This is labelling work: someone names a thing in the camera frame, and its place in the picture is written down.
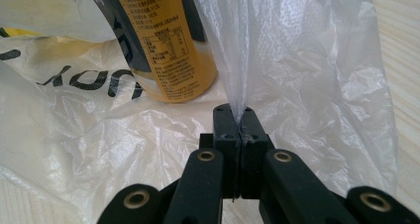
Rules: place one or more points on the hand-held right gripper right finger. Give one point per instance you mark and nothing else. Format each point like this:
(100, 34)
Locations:
(254, 141)

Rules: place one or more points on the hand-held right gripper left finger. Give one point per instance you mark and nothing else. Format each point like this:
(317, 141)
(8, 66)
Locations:
(226, 134)

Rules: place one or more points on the orange drink bottle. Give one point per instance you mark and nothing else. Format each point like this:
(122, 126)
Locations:
(165, 45)

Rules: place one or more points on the clear plastic bag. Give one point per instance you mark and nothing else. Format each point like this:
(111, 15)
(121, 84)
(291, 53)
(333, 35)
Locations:
(99, 144)

